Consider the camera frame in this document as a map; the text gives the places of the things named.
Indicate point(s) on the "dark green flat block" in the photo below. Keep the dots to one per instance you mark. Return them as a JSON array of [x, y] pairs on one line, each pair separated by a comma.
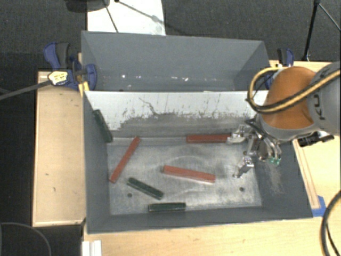
[[102, 127], [145, 188], [167, 207]]

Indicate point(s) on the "red-brown flat block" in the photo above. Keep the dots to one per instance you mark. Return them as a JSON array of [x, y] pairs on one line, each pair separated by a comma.
[[207, 138], [189, 174], [124, 159]]

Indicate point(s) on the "grey metal bin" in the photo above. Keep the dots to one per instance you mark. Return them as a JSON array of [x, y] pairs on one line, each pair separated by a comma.
[[170, 63]]

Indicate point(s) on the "black cylinder on white bracket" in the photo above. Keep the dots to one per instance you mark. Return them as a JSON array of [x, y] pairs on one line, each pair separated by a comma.
[[313, 140]]

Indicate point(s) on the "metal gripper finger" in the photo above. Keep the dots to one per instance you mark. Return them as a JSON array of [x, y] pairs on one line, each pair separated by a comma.
[[238, 135], [246, 164]]

